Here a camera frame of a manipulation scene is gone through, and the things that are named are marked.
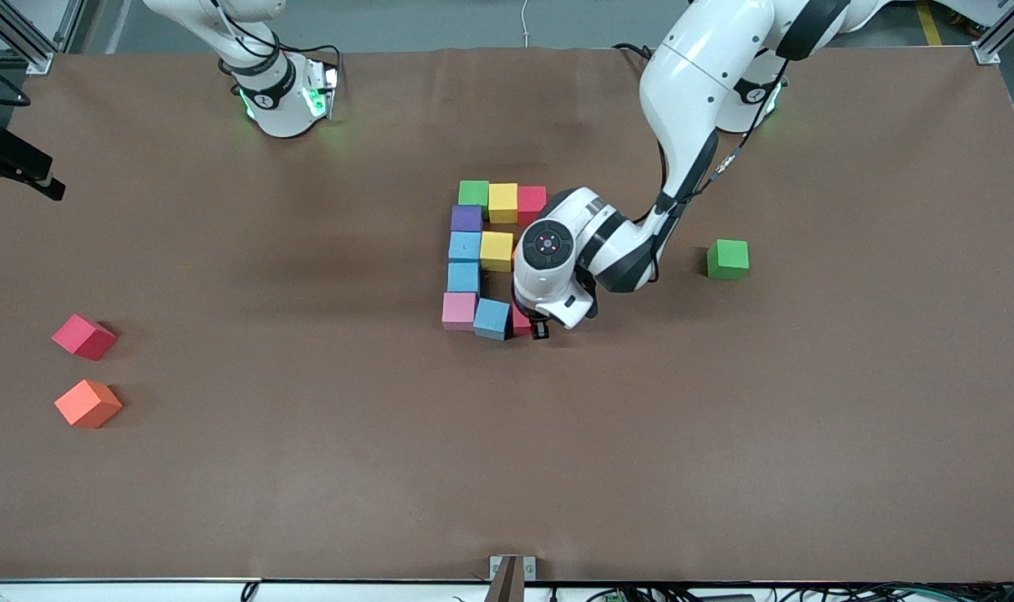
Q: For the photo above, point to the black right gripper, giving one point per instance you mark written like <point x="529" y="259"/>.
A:
<point x="12" y="156"/>

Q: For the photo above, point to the red foam cube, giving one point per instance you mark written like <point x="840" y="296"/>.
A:
<point x="519" y="322"/>
<point x="84" y="339"/>
<point x="530" y="201"/>

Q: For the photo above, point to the light blue foam cube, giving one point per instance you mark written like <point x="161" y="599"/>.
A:
<point x="463" y="278"/>
<point x="465" y="247"/>
<point x="491" y="319"/>

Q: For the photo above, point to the pink foam cube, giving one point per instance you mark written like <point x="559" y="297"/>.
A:
<point x="459" y="311"/>

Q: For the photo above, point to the yellow foam cube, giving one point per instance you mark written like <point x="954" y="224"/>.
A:
<point x="503" y="202"/>
<point x="496" y="251"/>

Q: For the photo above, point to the purple foam cube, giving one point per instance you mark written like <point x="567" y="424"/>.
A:
<point x="466" y="219"/>

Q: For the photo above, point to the green foam cube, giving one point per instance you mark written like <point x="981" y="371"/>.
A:
<point x="728" y="259"/>
<point x="474" y="193"/>

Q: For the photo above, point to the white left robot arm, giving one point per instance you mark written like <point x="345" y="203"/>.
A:
<point x="699" y="75"/>

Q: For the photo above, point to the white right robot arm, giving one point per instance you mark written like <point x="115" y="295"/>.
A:
<point x="264" y="75"/>

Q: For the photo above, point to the brown table cover sheet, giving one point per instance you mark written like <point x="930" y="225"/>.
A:
<point x="506" y="468"/>

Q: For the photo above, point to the orange foam cube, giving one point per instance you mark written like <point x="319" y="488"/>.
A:
<point x="89" y="404"/>

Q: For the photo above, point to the metal base connector plate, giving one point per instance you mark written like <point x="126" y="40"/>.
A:
<point x="331" y="84"/>

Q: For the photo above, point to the aluminium frame post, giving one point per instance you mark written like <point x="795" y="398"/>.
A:
<point x="987" y="50"/>
<point x="34" y="54"/>

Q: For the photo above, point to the metal mounting bracket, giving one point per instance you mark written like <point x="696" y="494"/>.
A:
<point x="529" y="568"/>

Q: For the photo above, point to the grey camera pole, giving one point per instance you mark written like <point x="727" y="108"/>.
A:
<point x="506" y="585"/>

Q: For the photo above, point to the white table edge rail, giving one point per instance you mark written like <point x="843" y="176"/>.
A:
<point x="97" y="592"/>

